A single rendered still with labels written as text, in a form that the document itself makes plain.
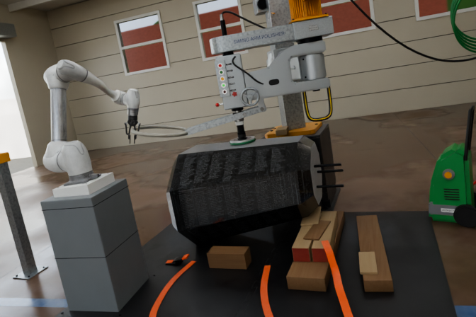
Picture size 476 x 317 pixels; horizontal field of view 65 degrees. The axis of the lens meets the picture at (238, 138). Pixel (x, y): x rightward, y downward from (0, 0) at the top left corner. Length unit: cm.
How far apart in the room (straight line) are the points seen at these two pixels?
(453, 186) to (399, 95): 597
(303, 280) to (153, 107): 829
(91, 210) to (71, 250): 35
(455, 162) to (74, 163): 268
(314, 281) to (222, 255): 73
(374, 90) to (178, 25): 498
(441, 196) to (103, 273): 250
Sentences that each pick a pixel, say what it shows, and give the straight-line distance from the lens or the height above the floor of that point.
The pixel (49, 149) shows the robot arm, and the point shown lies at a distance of 284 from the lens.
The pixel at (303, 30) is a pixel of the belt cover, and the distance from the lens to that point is 298.
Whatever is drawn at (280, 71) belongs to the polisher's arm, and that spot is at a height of 135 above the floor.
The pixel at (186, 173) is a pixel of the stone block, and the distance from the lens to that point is 297.
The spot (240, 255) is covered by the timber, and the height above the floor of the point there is 12.
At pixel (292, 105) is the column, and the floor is 101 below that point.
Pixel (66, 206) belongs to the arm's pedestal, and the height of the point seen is 76.
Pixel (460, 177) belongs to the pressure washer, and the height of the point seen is 38.
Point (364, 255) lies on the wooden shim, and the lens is 266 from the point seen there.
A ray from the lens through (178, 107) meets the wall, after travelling 991.
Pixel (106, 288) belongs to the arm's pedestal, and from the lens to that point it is 272.
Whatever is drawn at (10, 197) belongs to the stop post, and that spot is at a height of 71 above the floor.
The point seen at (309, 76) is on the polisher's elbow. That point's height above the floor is 128.
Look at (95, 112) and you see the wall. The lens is 1123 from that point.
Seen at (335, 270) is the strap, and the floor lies 13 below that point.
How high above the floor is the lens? 137
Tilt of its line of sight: 9 degrees down
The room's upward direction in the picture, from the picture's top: 10 degrees counter-clockwise
